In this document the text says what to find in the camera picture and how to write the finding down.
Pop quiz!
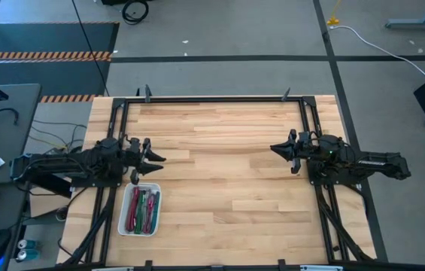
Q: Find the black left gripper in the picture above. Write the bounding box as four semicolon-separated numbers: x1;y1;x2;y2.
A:
121;137;167;185

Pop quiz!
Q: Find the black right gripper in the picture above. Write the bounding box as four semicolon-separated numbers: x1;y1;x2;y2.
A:
269;129;313;175

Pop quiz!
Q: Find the teal braided USB cable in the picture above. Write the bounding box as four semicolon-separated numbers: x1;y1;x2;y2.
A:
150;190;160;235

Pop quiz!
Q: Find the green braided USB cable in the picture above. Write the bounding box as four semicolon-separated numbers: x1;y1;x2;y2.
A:
134;189;147;235

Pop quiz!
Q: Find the white plastic tray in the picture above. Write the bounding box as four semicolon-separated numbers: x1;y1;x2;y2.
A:
117;182;163;238

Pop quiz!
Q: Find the grey office desk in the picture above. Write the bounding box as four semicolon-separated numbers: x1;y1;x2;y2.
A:
0;83;43;271

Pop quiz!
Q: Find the teal drink can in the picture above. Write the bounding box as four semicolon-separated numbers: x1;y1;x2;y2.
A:
15;249;41;262
17;239;42;250

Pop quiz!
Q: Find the black mat with hazard stripes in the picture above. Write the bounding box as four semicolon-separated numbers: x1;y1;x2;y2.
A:
0;21;120;103

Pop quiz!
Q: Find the bundle of thin wires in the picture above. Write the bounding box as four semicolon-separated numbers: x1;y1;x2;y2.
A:
29;119;88;151

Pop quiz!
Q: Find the black aluminium table frame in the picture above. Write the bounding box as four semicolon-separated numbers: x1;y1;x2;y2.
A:
57;84;425;271

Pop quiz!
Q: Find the long thin black cable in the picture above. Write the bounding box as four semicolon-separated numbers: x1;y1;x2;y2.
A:
71;0;111;97

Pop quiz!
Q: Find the yellow cable with plug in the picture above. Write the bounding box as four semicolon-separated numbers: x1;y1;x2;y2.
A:
326;0;343;27

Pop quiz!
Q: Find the white floor cable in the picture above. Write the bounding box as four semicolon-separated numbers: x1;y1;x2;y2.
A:
328;24;425;79

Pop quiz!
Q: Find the coiled black cable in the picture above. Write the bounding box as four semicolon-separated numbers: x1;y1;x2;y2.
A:
121;0;150;26

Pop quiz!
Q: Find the short black cable loop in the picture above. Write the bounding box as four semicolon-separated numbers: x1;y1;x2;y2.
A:
0;108;20;126

